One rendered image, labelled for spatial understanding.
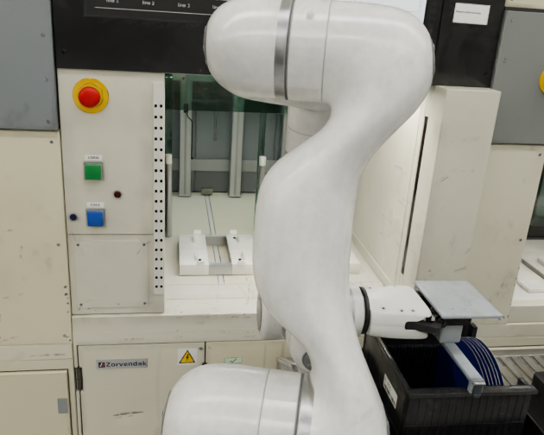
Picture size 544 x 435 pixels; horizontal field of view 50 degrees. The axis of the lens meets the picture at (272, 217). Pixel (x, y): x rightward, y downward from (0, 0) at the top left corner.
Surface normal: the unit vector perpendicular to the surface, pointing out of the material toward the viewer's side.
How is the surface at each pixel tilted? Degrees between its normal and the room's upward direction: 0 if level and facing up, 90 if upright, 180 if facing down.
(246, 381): 9
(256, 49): 89
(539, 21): 90
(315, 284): 68
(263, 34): 73
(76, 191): 90
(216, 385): 16
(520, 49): 90
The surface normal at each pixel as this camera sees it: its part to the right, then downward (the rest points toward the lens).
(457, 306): 0.07, -0.94
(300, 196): -0.23, 0.00
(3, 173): 0.15, 0.35
